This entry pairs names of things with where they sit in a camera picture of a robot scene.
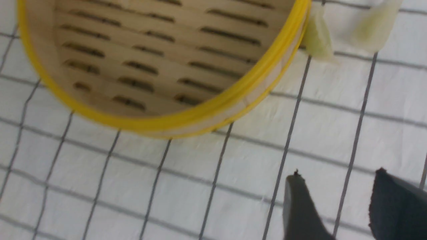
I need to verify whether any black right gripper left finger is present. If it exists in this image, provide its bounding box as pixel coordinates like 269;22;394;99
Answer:
283;170;335;240

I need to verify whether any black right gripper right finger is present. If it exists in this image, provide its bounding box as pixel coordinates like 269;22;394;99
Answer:
369;168;427;240

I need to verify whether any pale green dumpling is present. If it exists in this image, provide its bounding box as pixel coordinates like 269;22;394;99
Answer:
302;5;334;62

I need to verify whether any pale yellow-green dumpling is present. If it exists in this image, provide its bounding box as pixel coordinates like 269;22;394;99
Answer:
350;0;403;53

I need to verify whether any yellow-rimmed bamboo steamer tray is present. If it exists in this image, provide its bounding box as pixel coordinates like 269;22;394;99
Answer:
17;0;312;138

